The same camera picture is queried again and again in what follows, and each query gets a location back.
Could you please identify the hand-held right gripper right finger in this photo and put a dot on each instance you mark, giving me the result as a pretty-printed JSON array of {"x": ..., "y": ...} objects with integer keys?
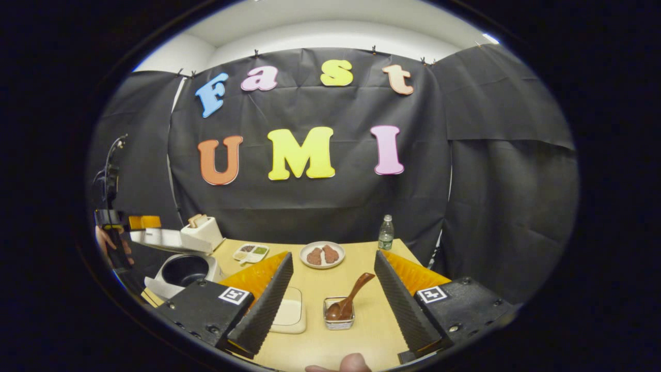
[{"x": 400, "y": 305}]

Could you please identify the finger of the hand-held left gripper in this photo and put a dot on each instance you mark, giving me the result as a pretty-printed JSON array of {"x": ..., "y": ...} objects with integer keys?
[{"x": 144, "y": 222}]

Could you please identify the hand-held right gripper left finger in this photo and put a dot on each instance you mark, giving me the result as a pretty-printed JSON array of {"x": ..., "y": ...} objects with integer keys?
[{"x": 268, "y": 305}]

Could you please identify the clear container of rice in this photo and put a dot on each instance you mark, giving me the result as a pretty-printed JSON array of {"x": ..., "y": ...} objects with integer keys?
[{"x": 289, "y": 312}]

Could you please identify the brown wooden spoon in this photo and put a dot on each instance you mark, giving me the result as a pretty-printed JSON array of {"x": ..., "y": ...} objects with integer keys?
[{"x": 343, "y": 307}]

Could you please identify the white rice cooker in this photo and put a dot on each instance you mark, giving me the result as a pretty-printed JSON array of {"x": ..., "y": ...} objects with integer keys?
[{"x": 183, "y": 271}]

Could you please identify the toasted bread slice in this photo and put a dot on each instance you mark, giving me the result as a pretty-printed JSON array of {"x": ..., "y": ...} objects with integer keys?
[
  {"x": 192, "y": 222},
  {"x": 202, "y": 219}
]

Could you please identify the white divided condiment dish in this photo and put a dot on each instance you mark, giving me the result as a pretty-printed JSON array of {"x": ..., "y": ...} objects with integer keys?
[{"x": 250, "y": 253}]

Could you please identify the white toaster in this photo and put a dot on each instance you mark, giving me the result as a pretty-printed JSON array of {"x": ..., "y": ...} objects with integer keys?
[{"x": 204, "y": 235}]

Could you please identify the brown meat piece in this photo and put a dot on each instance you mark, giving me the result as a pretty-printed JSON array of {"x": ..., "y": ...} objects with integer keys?
[
  {"x": 330, "y": 254},
  {"x": 314, "y": 257}
]

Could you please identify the white round plate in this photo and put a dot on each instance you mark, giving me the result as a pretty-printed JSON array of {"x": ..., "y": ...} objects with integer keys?
[{"x": 323, "y": 266}]

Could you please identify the clear water bottle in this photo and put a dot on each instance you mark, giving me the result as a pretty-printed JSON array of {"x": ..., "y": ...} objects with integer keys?
[{"x": 386, "y": 235}]

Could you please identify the black backdrop cloth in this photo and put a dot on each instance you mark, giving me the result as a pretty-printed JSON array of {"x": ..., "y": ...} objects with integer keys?
[{"x": 330, "y": 206}]

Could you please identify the ceiling light panel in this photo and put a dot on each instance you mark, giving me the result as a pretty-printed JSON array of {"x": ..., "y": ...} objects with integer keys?
[{"x": 491, "y": 39}]

